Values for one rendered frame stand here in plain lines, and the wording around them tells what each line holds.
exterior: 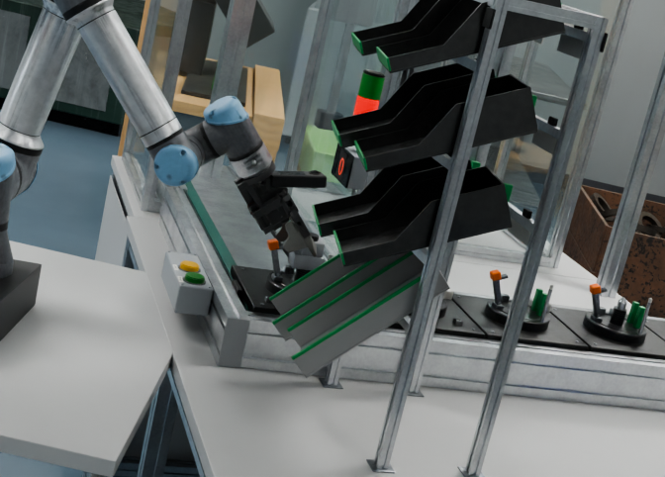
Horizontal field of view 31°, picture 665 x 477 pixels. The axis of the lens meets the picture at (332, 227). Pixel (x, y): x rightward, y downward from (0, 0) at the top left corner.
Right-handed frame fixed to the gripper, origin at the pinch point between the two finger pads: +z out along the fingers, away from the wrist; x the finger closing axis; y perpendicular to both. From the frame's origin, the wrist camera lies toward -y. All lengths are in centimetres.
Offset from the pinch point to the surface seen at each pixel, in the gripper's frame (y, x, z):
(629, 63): -318, -602, 272
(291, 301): 9.6, 20.7, -1.5
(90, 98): 47, -546, 72
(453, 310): -19.6, -0.4, 30.3
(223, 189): 9, -94, 13
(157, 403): 43.2, 2.2, 11.6
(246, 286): 15.6, 0.7, 0.2
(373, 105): -27.0, -16.5, -13.3
